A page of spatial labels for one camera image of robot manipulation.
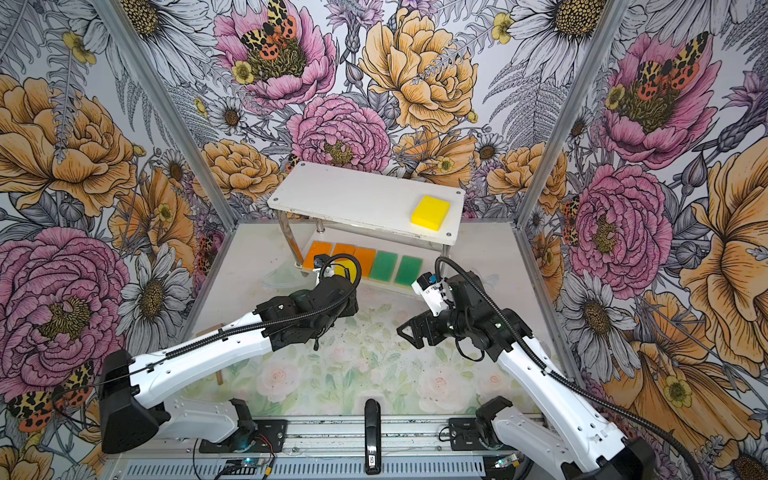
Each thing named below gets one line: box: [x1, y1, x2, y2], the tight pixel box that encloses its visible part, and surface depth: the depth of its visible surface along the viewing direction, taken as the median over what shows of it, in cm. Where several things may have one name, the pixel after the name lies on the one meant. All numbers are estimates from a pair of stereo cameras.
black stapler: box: [364, 398, 381, 475], surface depth 72 cm
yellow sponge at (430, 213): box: [410, 195, 451, 232], surface depth 77 cm
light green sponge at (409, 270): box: [394, 255, 423, 287], surface depth 99 cm
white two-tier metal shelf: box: [267, 162, 466, 290], surface depth 83 cm
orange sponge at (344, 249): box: [333, 243, 356, 257], surface depth 107 cm
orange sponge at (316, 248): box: [303, 241, 332, 270], surface depth 104 cm
